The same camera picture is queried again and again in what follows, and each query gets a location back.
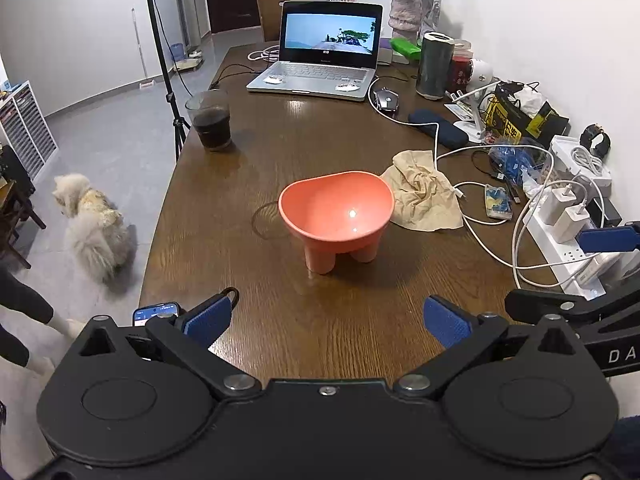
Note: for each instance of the dark wooden chair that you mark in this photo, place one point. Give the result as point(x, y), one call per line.
point(12, 180)

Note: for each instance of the round white device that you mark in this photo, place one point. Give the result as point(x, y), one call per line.
point(481, 71)

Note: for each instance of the silver foil pouch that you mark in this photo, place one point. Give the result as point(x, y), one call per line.
point(431, 10)

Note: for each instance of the blue plastic bag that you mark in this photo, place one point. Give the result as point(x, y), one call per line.
point(515, 162)

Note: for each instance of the glass of dark drink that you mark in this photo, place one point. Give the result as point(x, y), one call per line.
point(212, 125)

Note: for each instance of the white desk lamp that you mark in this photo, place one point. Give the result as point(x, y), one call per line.
point(472, 129)

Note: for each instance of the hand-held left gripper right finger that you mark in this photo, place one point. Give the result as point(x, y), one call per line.
point(447, 325)

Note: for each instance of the orange footed bowl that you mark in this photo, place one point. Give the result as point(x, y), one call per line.
point(330, 205)

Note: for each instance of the white charger plug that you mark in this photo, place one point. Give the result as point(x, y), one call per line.
point(555, 205)
point(572, 224)

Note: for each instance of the dark cylindrical tumbler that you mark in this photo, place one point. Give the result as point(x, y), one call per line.
point(435, 67)

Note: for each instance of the beige cloth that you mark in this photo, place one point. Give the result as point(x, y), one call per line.
point(425, 195)

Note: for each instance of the light wooden chair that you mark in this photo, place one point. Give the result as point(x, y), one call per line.
point(270, 15)

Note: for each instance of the white box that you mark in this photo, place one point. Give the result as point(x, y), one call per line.
point(562, 152)

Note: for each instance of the fluffy white dog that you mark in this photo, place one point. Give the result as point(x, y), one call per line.
point(95, 230)

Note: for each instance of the dark blue glasses case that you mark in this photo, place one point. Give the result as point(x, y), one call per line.
point(435, 126)

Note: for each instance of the blue waste bin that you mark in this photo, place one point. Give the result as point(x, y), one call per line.
point(177, 52)

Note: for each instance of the red jar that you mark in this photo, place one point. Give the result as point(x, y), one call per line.
point(461, 72)

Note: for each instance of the black and yellow bag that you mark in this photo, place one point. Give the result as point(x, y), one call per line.
point(505, 120)

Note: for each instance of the grey white vase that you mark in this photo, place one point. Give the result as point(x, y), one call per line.
point(405, 17)

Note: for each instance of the small blue yellow packet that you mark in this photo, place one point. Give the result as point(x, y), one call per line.
point(496, 202)

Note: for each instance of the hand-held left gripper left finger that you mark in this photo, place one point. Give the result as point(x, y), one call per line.
point(207, 322)

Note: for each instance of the black tripod light stand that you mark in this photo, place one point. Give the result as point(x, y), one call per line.
point(160, 50)

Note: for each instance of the white power strip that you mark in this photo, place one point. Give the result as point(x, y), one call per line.
point(555, 257)

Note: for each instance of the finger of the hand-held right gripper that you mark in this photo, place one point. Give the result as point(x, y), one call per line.
point(550, 305)
point(607, 239)

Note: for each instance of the smartphone with blue case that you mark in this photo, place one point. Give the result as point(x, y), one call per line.
point(150, 314)

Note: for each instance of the white drawer cabinet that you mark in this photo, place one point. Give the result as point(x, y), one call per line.
point(25, 125)

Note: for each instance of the silver laptop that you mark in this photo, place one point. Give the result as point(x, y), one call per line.
point(320, 72)

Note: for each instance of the person's blue sweater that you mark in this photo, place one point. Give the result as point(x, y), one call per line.
point(629, 447)

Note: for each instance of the black computer mouse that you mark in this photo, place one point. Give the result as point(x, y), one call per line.
point(387, 100)

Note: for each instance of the black wrist watch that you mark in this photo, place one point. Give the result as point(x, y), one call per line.
point(595, 141)

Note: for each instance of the green box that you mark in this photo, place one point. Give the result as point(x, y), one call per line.
point(406, 48)

